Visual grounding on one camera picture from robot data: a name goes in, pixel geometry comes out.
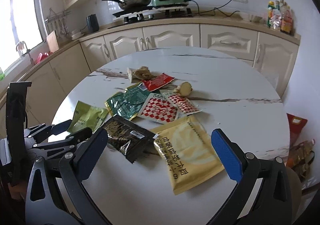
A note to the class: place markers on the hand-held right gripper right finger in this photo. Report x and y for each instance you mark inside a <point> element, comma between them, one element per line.
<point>225,155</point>

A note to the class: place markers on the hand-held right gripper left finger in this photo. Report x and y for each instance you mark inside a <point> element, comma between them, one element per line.
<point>96,152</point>

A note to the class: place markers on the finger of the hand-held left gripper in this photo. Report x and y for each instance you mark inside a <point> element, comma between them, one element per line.
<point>82,132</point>
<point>61,126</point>

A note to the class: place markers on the light green packet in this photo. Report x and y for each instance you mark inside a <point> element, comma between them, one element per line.
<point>87,116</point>

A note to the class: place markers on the black foil packet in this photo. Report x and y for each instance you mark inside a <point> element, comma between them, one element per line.
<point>125,135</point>

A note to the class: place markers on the pale yellow pouch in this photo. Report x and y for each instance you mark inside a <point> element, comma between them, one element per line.
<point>190,155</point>

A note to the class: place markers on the red checkered sauce packet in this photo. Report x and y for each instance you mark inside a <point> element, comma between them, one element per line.
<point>157,110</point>
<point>185,104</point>

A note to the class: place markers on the green bottle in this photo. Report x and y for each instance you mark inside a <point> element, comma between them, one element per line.
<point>2,74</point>

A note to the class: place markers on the dark green foil packet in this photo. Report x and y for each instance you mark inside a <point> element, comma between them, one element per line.
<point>125,104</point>

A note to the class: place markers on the metal faucet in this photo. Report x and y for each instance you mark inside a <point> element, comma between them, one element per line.
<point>30,56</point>

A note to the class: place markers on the red plastic basin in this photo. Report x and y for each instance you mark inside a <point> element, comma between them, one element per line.
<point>42,57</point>

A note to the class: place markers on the red bag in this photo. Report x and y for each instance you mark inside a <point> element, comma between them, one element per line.
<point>296,127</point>

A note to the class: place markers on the gold and orange bag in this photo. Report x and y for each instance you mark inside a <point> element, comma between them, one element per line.
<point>302,157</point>

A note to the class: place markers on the cut ginger piece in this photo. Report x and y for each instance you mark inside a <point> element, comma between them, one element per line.
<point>184,88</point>

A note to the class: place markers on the knobby ginger root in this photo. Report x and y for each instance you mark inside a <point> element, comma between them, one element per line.
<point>142,73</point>

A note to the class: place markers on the wooden cutting board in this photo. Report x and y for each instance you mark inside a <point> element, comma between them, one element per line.
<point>52,41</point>

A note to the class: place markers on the stack of white bowls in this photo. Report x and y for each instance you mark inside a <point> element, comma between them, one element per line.
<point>77,34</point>

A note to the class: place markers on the kitchen window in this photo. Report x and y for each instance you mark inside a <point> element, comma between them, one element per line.
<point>22,20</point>

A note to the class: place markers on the hanging utensil rack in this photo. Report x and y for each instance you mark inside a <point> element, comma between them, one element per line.
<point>58,21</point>

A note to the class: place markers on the black kettle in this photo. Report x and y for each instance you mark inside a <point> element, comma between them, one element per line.
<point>92,23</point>

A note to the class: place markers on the round white marble table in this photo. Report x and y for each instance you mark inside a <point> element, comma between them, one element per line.
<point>225,40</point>

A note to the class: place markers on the black gas stove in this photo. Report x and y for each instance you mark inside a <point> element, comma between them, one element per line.
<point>150,16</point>

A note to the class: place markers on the white bowl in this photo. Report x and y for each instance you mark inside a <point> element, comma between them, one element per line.
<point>253,18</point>

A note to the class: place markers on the group of condiment bottles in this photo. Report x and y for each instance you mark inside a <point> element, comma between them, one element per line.
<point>280,17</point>

